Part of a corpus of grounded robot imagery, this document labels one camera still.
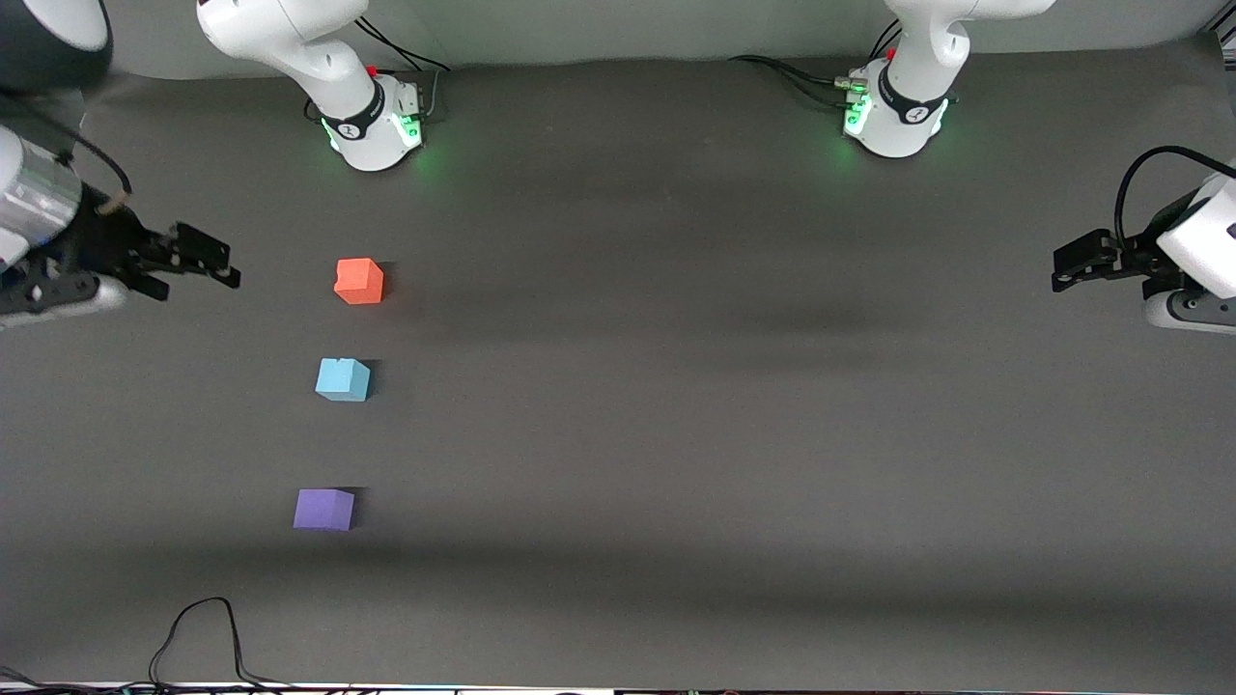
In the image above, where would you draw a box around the purple foam block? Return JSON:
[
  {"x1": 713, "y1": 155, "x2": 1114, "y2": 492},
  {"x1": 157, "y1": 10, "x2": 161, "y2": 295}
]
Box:
[{"x1": 293, "y1": 488, "x2": 356, "y2": 532}]

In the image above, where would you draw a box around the light blue foam block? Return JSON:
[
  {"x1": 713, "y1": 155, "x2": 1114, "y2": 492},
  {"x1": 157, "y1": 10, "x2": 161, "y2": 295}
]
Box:
[{"x1": 315, "y1": 358, "x2": 371, "y2": 403}]

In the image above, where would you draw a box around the black cable bundle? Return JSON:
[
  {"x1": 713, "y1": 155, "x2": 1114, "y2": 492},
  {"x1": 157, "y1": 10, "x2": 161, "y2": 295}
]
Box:
[{"x1": 0, "y1": 664, "x2": 155, "y2": 694}]

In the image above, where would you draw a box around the dark grey table mat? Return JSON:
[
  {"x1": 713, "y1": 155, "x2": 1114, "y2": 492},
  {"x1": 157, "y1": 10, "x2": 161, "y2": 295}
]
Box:
[{"x1": 0, "y1": 37, "x2": 1236, "y2": 691}]

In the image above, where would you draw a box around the black looped cable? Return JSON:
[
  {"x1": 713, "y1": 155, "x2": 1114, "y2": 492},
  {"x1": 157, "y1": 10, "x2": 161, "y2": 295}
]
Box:
[{"x1": 148, "y1": 597, "x2": 300, "y2": 691}]

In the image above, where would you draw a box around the orange foam block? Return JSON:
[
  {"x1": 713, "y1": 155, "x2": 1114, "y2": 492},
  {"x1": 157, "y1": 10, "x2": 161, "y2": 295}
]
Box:
[{"x1": 334, "y1": 258, "x2": 385, "y2": 306}]

